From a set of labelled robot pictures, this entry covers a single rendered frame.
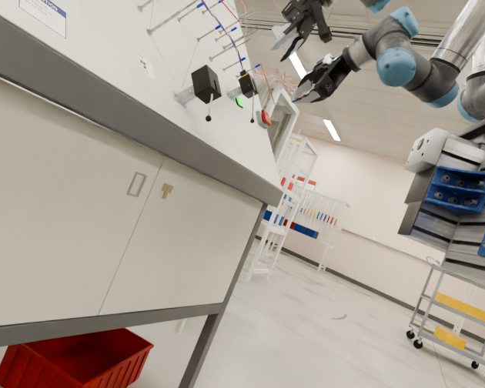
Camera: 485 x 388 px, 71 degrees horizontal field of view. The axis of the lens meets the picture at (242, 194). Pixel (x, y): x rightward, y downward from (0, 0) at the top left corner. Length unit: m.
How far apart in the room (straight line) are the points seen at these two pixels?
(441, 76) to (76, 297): 0.94
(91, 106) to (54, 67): 0.08
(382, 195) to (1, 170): 8.91
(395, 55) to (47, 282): 0.84
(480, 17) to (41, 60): 0.87
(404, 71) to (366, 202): 8.44
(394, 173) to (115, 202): 8.83
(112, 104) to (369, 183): 8.87
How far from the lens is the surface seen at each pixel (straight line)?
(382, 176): 9.35
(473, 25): 0.97
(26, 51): 0.58
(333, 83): 0.95
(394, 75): 0.85
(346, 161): 9.58
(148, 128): 0.71
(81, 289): 0.82
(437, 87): 0.93
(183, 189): 0.89
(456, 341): 4.80
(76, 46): 0.65
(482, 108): 1.21
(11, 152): 0.64
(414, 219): 0.92
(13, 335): 0.80
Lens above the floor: 0.76
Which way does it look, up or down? 2 degrees up
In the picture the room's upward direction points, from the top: 22 degrees clockwise
